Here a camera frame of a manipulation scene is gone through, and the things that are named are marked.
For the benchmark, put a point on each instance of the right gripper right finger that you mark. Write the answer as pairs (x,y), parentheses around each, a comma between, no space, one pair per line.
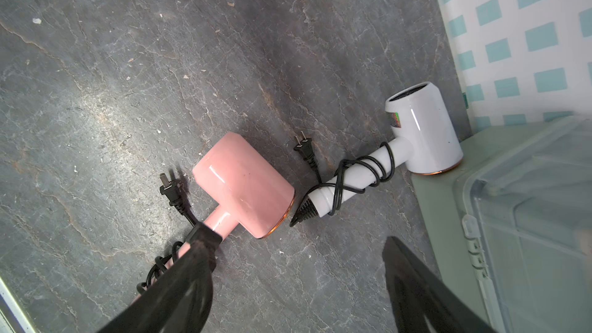
(419,300)

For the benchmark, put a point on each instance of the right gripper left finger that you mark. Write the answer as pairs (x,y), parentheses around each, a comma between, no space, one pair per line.
(181,299)

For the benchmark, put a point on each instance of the pink hair dryer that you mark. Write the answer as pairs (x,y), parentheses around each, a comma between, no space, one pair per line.
(249,192)

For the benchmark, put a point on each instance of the white hair dryer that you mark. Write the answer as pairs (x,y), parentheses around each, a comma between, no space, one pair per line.
(424,141)

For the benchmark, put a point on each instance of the green clear storage box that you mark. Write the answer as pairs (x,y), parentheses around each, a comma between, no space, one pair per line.
(510,226)

